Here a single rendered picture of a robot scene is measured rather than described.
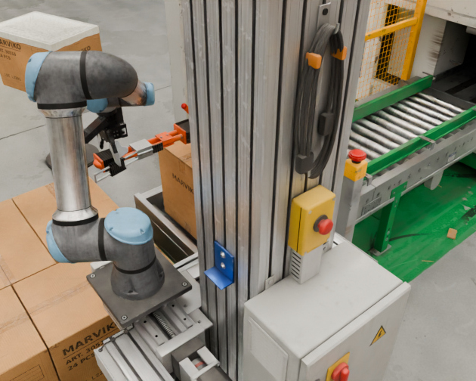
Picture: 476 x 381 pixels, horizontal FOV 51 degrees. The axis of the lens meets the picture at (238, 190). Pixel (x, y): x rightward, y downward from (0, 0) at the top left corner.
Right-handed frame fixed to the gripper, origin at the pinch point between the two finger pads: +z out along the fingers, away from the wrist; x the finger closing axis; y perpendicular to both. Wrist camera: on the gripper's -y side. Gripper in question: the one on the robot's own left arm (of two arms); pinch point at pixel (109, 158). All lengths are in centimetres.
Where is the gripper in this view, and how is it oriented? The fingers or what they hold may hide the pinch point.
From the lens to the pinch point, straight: 190.6
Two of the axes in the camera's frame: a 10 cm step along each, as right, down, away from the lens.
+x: -6.1, -4.7, 6.3
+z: 0.0, 8.0, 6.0
